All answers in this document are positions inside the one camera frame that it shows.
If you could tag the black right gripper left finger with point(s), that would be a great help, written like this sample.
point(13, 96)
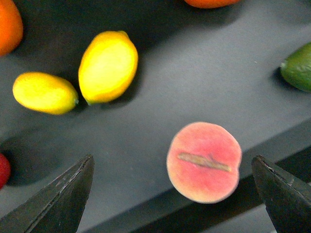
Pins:
point(58, 207)

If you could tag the red pomegranate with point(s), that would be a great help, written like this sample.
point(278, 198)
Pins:
point(5, 170)

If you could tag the large yellow lemon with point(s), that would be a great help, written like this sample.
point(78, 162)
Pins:
point(108, 66)

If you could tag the small yellow lemon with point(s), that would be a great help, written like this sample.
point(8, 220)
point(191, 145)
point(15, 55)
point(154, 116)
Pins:
point(45, 93)

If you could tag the pink flat peach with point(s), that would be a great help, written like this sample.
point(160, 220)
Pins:
point(203, 162)

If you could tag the green fruit bottom edge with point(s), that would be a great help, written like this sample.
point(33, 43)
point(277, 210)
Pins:
point(296, 68)

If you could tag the large orange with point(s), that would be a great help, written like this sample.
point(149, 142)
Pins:
point(11, 27)
point(210, 4)

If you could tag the large orange front right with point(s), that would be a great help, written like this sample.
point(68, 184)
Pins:
point(210, 4)

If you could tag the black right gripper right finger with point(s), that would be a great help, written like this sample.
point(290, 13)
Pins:
point(286, 197)

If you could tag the large orange centre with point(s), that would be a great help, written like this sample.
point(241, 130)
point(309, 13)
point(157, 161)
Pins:
point(11, 27)

